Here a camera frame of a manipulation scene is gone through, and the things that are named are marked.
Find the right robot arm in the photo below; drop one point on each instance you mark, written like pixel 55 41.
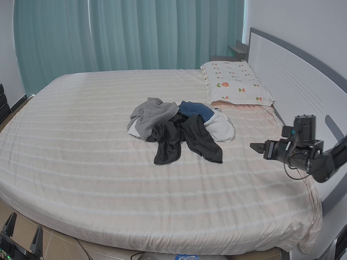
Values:
pixel 322 164

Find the white printed pillow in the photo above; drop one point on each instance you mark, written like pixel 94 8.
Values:
pixel 233 81

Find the grey bedside table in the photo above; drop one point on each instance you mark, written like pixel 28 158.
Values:
pixel 238 49

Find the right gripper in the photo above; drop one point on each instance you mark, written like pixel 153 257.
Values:
pixel 282 152

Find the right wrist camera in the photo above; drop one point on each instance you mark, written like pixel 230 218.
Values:
pixel 286 132

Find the black chest of drawers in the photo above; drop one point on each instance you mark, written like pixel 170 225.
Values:
pixel 4 104

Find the blue-green curtain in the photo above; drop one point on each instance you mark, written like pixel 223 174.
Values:
pixel 168 26
pixel 51 31

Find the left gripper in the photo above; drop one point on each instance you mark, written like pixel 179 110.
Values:
pixel 10 249

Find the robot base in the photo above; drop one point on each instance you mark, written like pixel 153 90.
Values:
pixel 173 256

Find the black T-shirt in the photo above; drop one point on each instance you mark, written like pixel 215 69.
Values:
pixel 196 138

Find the bed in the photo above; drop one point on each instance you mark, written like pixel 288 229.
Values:
pixel 108 150

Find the pile of clothes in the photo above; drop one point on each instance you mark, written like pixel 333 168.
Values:
pixel 156 114

